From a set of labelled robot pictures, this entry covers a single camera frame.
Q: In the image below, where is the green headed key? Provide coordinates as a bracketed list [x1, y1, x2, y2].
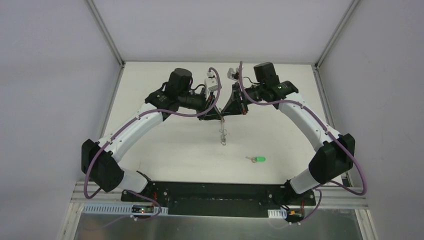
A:
[246, 156, 266, 163]

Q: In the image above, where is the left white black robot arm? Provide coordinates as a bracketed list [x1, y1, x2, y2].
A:
[81, 67, 222, 203]

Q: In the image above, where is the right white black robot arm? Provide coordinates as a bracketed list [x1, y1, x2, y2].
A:
[222, 62, 355, 205]

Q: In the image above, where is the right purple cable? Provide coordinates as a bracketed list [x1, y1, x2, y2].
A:
[238, 60, 368, 229]

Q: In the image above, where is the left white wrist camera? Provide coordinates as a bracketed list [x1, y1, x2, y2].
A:
[203, 75, 222, 99]

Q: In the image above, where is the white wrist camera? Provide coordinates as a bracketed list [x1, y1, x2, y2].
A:
[203, 75, 222, 99]
[227, 67, 240, 82]

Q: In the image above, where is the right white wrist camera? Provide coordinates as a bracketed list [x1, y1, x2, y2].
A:
[227, 67, 240, 82]

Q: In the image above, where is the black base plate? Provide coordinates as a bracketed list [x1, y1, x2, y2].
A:
[140, 181, 317, 218]

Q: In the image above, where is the right white cable duct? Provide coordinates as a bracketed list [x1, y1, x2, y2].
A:
[267, 208, 287, 219]

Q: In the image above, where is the white cable duct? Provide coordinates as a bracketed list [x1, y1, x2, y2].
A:
[82, 203, 160, 216]
[267, 208, 287, 219]

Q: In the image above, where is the left white cable duct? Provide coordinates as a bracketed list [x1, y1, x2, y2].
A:
[82, 203, 160, 216]

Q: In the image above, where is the aluminium frame rail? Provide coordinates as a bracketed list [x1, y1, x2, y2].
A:
[70, 181, 369, 210]

